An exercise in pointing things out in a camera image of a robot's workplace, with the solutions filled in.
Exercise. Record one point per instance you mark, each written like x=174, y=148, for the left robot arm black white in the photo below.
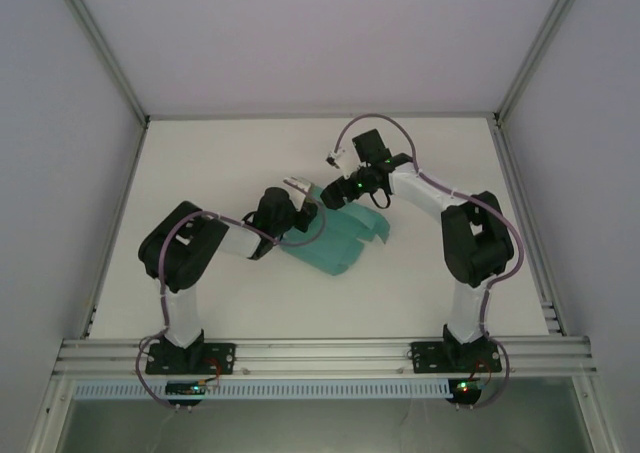
x=182, y=318

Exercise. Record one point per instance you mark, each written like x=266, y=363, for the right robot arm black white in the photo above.
x=472, y=253

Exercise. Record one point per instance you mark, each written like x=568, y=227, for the teal cloth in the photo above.
x=340, y=243

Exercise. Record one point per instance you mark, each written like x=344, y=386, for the black base plate right arm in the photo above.
x=427, y=357

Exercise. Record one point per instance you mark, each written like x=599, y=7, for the circuit board under right arm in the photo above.
x=467, y=387

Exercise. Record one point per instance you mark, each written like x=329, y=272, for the circuit board under left arm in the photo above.
x=185, y=388

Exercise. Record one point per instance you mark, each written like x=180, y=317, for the aluminium side rail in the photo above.
x=112, y=233
x=525, y=223

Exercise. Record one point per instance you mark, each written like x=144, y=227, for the aluminium mounting rail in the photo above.
x=325, y=355

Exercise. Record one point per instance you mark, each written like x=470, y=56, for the black base plate left arm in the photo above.
x=220, y=358

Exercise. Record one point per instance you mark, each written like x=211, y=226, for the grey metal panel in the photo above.
x=320, y=425

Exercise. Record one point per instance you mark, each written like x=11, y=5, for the aluminium frame post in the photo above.
x=102, y=48
x=540, y=43

